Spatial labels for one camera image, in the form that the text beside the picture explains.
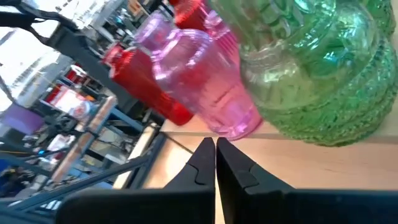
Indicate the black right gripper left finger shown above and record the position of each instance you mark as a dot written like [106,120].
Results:
[140,208]

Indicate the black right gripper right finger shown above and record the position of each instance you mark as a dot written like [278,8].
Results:
[295,208]

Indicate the tall red ribbed cylinder vase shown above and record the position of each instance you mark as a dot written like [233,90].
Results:
[140,81]

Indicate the large green diamond-pattern vase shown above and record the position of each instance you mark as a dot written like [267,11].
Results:
[311,77]

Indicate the pink bell-shaped ribbed vase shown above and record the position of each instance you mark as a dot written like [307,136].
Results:
[202,87]

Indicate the red ribbed bottle vase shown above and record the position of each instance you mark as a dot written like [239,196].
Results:
[189,15]

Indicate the background storage rack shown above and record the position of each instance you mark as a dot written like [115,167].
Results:
[71,102]

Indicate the black table frame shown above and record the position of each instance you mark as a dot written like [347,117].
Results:
[146,161]

